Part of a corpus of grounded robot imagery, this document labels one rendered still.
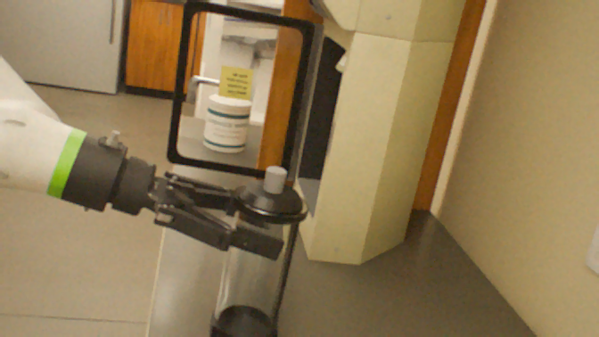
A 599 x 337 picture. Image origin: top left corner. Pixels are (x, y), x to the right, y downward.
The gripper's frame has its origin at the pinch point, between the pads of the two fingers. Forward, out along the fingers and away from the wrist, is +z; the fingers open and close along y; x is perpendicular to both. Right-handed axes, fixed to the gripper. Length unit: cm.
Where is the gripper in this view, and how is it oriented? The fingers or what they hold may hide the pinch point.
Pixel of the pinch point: (260, 229)
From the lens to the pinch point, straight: 88.5
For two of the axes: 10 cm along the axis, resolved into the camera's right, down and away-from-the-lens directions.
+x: -4.1, 8.8, 2.5
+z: 9.0, 3.4, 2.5
